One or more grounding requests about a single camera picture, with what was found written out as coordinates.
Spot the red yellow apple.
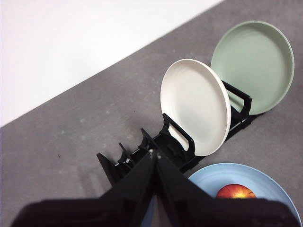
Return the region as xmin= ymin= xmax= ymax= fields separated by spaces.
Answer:
xmin=215 ymin=183 xmax=257 ymax=199

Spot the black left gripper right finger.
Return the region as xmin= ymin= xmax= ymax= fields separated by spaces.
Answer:
xmin=156 ymin=152 xmax=303 ymax=227

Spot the black plastic plate rack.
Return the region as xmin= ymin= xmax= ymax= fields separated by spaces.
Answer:
xmin=96 ymin=80 xmax=253 ymax=187

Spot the blue plate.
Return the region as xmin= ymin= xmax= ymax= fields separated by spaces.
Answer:
xmin=141 ymin=162 xmax=299 ymax=227

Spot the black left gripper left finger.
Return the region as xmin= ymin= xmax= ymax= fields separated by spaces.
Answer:
xmin=11 ymin=150 xmax=157 ymax=227

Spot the pale green plate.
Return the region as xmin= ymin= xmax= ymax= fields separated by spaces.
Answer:
xmin=210 ymin=20 xmax=295 ymax=116

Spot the cream plate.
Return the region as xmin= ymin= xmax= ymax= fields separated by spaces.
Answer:
xmin=160 ymin=58 xmax=232 ymax=157

